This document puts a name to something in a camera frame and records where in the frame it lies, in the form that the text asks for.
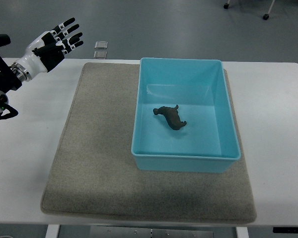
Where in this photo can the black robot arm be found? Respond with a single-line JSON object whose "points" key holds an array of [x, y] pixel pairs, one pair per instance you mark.
{"points": [[8, 81]]}

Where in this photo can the white cart leg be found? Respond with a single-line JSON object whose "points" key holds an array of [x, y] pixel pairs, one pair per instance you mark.
{"points": [[270, 7]]}

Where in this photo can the brown hippo toy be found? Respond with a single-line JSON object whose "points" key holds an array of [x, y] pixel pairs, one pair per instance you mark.
{"points": [[171, 115]]}

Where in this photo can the left cart caster wheel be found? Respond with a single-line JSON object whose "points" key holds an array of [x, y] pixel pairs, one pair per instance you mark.
{"points": [[226, 5]]}

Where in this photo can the beige felt mat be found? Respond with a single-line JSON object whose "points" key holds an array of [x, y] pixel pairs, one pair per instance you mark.
{"points": [[95, 175]]}

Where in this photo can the right cart caster wheel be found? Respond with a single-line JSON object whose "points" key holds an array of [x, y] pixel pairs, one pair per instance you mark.
{"points": [[265, 17]]}

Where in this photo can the black table control panel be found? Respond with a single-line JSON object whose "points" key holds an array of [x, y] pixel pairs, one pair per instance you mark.
{"points": [[285, 230]]}

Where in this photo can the cart caster wheel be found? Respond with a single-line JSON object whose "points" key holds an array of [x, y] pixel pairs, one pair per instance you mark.
{"points": [[265, 17], [226, 5]]}

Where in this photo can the white left table leg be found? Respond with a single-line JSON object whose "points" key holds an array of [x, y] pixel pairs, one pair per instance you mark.
{"points": [[52, 231]]}

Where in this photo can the blue plastic box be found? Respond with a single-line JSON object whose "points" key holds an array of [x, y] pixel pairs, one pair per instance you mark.
{"points": [[209, 142]]}

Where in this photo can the metal table frame bar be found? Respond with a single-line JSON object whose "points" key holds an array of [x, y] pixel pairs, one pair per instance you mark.
{"points": [[125, 232]]}

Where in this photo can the white table leg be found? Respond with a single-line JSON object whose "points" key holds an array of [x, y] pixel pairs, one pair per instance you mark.
{"points": [[242, 232], [52, 231]]}

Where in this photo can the white right table leg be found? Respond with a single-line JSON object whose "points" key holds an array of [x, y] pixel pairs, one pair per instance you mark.
{"points": [[242, 232]]}

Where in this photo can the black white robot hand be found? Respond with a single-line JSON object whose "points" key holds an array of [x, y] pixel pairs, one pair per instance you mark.
{"points": [[48, 50]]}

